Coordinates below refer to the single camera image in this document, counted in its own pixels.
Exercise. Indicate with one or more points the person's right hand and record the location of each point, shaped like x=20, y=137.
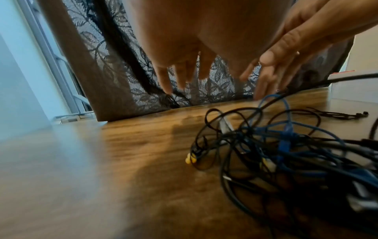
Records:
x=319, y=25

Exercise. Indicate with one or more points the person's left hand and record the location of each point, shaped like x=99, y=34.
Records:
x=192, y=35

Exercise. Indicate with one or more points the dark leaf-patterned curtain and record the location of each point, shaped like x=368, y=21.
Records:
x=118, y=70

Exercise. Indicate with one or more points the white window frame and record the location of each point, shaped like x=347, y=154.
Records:
x=50, y=53

